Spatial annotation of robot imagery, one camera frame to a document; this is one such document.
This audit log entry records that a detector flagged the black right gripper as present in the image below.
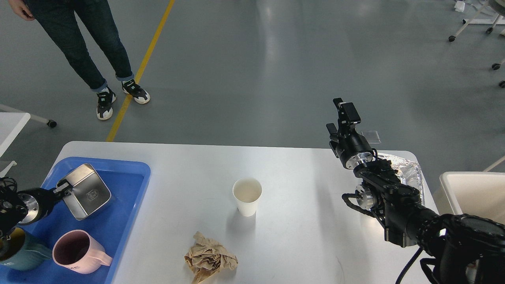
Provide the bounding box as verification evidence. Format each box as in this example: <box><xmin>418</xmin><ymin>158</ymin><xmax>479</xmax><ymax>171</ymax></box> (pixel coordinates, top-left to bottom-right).
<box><xmin>326</xmin><ymin>98</ymin><xmax>373</xmax><ymax>170</ymax></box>

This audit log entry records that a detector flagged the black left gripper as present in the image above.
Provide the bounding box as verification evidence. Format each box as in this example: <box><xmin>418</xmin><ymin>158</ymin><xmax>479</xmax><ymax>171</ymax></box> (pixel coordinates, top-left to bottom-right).
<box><xmin>17</xmin><ymin>179</ymin><xmax>73</xmax><ymax>225</ymax></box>

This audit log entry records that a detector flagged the stainless steel rectangular tray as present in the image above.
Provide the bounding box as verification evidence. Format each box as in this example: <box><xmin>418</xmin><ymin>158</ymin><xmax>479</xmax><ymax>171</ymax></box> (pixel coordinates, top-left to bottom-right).
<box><xmin>62</xmin><ymin>163</ymin><xmax>112</xmax><ymax>220</ymax></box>

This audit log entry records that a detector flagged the pink ribbed mug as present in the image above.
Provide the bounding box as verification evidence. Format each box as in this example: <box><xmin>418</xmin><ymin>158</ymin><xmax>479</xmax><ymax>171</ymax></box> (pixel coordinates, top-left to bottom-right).
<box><xmin>52</xmin><ymin>230</ymin><xmax>112</xmax><ymax>275</ymax></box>

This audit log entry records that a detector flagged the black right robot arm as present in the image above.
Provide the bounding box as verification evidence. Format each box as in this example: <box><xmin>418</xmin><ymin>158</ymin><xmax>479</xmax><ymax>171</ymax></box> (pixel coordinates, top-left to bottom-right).
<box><xmin>326</xmin><ymin>98</ymin><xmax>505</xmax><ymax>284</ymax></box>

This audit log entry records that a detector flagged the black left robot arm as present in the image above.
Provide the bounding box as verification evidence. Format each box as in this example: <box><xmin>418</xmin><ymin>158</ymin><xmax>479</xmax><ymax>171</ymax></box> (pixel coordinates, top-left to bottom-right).
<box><xmin>0</xmin><ymin>177</ymin><xmax>74</xmax><ymax>257</ymax></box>

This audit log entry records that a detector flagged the clear floor plate right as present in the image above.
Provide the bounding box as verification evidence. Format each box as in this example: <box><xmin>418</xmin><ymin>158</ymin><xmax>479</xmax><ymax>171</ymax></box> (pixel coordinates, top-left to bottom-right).
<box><xmin>361</xmin><ymin>131</ymin><xmax>381</xmax><ymax>144</ymax></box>

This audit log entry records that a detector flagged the blue plastic tray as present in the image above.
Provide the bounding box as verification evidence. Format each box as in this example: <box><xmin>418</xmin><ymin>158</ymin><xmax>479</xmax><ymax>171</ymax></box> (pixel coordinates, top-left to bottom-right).
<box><xmin>0</xmin><ymin>157</ymin><xmax>151</xmax><ymax>284</ymax></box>

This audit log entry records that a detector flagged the aluminium foil tray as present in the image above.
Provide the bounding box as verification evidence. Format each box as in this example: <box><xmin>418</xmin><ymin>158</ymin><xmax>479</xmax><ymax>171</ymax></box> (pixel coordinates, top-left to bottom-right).
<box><xmin>378</xmin><ymin>153</ymin><xmax>425</xmax><ymax>205</ymax></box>

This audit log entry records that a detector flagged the teal ceramic mug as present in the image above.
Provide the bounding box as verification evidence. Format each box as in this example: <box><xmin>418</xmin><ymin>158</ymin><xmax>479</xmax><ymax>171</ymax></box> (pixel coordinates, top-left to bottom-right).
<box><xmin>0</xmin><ymin>228</ymin><xmax>52</xmax><ymax>271</ymax></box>

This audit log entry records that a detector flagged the white paper cup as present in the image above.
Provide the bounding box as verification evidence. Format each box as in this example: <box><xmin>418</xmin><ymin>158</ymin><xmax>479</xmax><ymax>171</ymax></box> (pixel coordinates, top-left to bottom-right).
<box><xmin>232</xmin><ymin>177</ymin><xmax>263</xmax><ymax>217</ymax></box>

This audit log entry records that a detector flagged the crumpled brown paper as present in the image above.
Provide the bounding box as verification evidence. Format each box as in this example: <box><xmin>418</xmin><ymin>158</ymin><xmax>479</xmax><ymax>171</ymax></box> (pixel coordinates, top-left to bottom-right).
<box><xmin>184</xmin><ymin>231</ymin><xmax>239</xmax><ymax>284</ymax></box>

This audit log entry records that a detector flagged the beige plastic bin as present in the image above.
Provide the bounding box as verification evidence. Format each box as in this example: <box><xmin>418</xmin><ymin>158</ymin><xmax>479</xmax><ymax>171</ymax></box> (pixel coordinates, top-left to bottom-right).
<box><xmin>433</xmin><ymin>172</ymin><xmax>505</xmax><ymax>224</ymax></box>

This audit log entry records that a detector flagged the person in dark clothes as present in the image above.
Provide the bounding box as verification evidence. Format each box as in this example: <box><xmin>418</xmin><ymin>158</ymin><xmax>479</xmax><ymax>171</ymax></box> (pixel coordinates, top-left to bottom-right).
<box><xmin>9</xmin><ymin>0</ymin><xmax>150</xmax><ymax>120</ymax></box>

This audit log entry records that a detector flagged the white rolling chair base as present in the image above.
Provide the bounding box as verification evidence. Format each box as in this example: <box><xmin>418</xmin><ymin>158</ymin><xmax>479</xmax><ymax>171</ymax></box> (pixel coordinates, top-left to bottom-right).
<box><xmin>448</xmin><ymin>0</ymin><xmax>505</xmax><ymax>88</ymax></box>

